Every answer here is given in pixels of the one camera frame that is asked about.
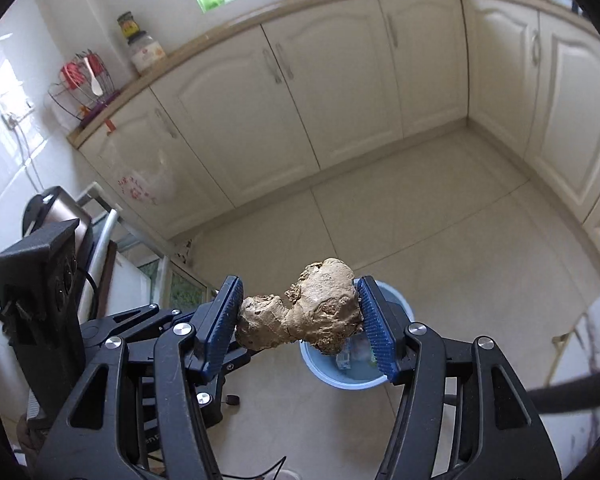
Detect round marble-look table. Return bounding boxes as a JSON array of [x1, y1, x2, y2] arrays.
[[525, 290, 600, 466]]

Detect clear plastic bag red print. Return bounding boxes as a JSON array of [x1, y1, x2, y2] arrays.
[[105, 145, 181, 211]]

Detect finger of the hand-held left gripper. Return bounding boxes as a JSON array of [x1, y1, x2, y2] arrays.
[[80, 304, 201, 351], [196, 342, 253, 427]]

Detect dark metal appliance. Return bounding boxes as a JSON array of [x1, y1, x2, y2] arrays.
[[22, 186, 93, 241]]

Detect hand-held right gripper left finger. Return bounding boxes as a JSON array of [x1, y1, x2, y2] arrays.
[[41, 275, 244, 480]]

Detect white wall outlet with cord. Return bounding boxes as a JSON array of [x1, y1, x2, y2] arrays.
[[0, 102, 48, 191]]

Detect wire utensil holder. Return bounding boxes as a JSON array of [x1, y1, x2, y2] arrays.
[[47, 50, 123, 128]]

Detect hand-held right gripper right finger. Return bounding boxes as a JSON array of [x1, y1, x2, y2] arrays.
[[355, 275, 563, 480]]

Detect clear jar white lid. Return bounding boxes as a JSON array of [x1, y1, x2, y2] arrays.
[[130, 32, 167, 75]]

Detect light blue plastic bucket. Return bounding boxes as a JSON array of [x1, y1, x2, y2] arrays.
[[299, 280, 416, 392]]

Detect cream kitchen base cabinets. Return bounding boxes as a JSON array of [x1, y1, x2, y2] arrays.
[[67, 0, 600, 261]]

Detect ginger root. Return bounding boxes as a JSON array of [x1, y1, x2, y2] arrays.
[[235, 258, 363, 356]]

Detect white metal folding rack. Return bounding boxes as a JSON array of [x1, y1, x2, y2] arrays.
[[77, 185, 126, 311]]

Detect dark sauce bottle yellow label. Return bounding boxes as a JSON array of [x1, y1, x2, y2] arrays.
[[117, 11, 138, 42]]

